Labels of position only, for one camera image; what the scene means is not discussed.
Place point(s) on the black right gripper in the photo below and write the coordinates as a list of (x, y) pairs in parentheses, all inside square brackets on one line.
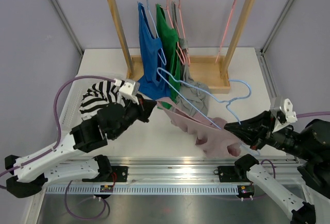
[(249, 129)]

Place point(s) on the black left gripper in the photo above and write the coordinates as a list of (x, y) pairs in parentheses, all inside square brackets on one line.
[(147, 107)]

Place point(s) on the pink tank top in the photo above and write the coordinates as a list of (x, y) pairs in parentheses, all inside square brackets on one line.
[(211, 137)]

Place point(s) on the black white striped tank top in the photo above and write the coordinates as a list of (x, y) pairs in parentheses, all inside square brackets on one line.
[(99, 96)]

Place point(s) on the grey tank top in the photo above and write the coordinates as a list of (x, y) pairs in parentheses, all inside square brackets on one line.
[(197, 97)]

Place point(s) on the pink hanger of green top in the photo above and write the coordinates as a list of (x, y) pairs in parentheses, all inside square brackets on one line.
[(178, 50)]

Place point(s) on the pink hanger of grey top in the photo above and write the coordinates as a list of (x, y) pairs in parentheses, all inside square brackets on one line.
[(178, 24)]

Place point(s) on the green tank top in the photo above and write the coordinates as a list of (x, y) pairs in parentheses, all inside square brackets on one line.
[(169, 39)]

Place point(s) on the pink hanger of striped top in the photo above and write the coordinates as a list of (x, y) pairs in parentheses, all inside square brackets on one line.
[(226, 29)]

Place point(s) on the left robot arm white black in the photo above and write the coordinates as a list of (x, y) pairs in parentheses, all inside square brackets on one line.
[(33, 173)]

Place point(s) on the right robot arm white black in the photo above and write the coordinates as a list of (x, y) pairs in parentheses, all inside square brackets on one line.
[(311, 146)]

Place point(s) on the blue tank top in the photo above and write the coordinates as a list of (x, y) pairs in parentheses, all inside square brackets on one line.
[(152, 84)]

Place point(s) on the light blue hanger left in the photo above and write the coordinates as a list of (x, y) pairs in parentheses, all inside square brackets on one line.
[(152, 18)]

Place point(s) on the wooden clothes rack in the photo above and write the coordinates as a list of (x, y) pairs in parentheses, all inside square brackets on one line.
[(211, 70)]

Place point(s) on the white plastic basket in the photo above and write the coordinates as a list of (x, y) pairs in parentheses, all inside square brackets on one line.
[(70, 115)]

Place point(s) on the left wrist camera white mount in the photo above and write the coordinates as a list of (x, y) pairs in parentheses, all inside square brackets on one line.
[(128, 89)]

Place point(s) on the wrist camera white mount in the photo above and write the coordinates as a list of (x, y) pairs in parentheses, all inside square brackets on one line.
[(282, 110), (128, 89)]

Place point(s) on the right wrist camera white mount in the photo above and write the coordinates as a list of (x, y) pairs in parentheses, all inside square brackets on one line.
[(282, 110)]

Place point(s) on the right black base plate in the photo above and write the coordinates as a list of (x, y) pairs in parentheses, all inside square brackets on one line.
[(232, 174)]

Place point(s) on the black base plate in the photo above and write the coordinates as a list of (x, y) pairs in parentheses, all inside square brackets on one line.
[(232, 174), (120, 172)]

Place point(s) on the aluminium rail frame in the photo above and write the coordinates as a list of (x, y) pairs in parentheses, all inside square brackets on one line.
[(160, 153)]

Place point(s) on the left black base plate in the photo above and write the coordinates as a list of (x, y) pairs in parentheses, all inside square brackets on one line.
[(120, 172)]

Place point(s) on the white slotted cable duct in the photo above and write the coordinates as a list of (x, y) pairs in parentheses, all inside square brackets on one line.
[(143, 189)]

